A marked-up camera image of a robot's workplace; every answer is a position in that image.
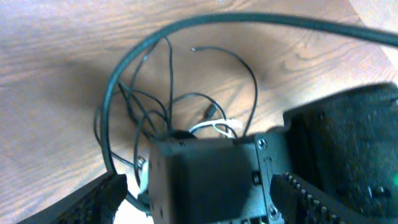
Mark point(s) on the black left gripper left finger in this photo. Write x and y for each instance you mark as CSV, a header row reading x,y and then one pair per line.
x,y
95,202

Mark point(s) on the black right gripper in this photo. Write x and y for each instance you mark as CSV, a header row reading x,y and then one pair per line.
x,y
216,180

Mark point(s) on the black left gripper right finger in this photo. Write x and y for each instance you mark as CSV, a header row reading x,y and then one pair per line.
x,y
300,202

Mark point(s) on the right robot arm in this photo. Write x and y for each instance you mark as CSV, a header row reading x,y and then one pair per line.
x,y
333,161

